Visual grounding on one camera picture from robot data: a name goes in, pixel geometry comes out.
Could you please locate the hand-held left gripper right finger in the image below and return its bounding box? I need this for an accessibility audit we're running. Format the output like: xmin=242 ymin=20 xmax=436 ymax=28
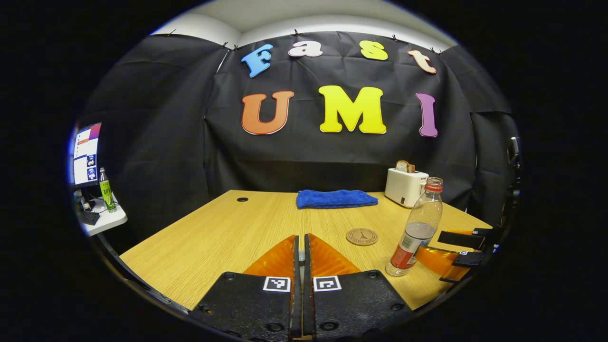
xmin=303 ymin=233 xmax=414 ymax=342

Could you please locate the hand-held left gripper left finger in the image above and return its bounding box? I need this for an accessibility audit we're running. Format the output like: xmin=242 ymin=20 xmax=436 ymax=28
xmin=189 ymin=234 xmax=303 ymax=342

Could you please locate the clear plastic water bottle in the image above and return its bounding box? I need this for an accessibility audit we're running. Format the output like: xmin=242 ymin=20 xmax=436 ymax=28
xmin=385 ymin=177 xmax=444 ymax=277

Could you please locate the round cork coaster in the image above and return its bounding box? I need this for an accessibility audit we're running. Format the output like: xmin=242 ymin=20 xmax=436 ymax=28
xmin=345 ymin=228 xmax=379 ymax=247

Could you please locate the green drink bottle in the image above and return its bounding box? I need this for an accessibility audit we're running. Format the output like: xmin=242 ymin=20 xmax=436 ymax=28
xmin=98 ymin=167 xmax=117 ymax=213

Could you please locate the white toaster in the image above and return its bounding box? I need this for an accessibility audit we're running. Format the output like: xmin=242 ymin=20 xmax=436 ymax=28
xmin=384 ymin=167 xmax=429 ymax=209

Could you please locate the blue folded towel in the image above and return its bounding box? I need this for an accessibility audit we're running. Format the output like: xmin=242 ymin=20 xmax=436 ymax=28
xmin=295 ymin=189 xmax=380 ymax=210

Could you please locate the white side desk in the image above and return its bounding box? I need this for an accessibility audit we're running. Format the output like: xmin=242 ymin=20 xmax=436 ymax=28
xmin=77 ymin=192 xmax=128 ymax=237

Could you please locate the computer monitor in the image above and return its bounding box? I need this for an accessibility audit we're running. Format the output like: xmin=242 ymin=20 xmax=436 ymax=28
xmin=72 ymin=122 xmax=102 ymax=187

